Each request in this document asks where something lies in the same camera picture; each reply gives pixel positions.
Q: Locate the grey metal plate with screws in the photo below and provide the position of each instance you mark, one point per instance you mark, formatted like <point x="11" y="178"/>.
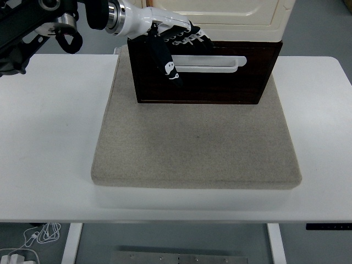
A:
<point x="178" y="258"/>

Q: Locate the dark brown wooden drawer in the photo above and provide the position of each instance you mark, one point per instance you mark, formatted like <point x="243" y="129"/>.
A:
<point x="206" y="88"/>

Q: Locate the white table leg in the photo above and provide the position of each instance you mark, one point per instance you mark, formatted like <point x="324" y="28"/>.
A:
<point x="276" y="244"/>
<point x="71" y="244"/>

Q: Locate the beige fabric mat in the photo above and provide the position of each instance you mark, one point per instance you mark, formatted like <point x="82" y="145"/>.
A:
<point x="192" y="143"/>

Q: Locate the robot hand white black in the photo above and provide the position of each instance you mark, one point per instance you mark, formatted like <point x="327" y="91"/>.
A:
<point x="143" y="22"/>

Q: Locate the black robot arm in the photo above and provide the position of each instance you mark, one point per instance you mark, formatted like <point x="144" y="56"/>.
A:
<point x="16" y="22"/>

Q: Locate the small white object behind mat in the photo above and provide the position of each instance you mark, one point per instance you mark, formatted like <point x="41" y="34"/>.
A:
<point x="117" y="50"/>

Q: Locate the dark brown wooden drawer case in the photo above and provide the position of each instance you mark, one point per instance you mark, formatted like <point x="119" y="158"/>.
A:
<point x="278" y="55"/>

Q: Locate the black table control panel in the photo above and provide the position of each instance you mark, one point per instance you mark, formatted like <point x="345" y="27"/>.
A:
<point x="327" y="226"/>

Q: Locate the white power adapter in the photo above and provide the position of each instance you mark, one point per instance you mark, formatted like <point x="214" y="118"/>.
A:
<point x="16" y="258"/>

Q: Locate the beige box corner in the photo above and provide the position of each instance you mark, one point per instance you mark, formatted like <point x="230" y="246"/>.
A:
<point x="348" y="4"/>

